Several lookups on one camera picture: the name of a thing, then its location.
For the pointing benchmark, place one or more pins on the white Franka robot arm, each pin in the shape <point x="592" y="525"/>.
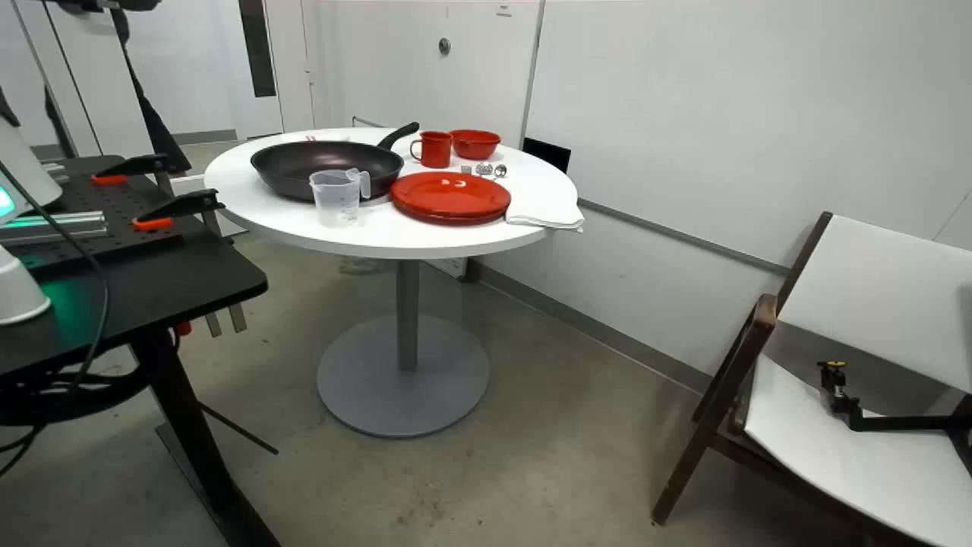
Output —
<point x="20" y="293"/>

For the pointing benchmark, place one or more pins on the black frying pan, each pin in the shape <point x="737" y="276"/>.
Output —
<point x="313" y="168"/>

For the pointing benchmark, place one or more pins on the red plate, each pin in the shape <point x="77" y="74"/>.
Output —
<point x="452" y="198"/>

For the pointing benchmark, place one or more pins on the plain white cloth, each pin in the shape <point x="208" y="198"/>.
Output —
<point x="546" y="207"/>

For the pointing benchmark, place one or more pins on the small silver metal cups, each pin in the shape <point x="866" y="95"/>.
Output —
<point x="488" y="168"/>

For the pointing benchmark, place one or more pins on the red bowl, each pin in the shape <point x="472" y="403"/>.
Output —
<point x="475" y="143"/>

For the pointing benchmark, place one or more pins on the red mug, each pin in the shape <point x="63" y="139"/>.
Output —
<point x="436" y="149"/>

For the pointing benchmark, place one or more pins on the clear plastic measuring cup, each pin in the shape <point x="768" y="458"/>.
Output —
<point x="334" y="203"/>

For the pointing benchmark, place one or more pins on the black robot desk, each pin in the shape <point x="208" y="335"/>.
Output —
<point x="154" y="285"/>

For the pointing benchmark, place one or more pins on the wooden chair white canvas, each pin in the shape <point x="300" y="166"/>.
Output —
<point x="870" y="293"/>

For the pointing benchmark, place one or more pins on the grey table pedestal base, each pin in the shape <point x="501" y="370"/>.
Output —
<point x="404" y="382"/>

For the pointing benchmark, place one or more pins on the black wall box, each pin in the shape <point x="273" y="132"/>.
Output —
<point x="549" y="153"/>

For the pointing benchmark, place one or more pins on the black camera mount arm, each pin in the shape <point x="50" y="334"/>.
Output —
<point x="862" y="415"/>

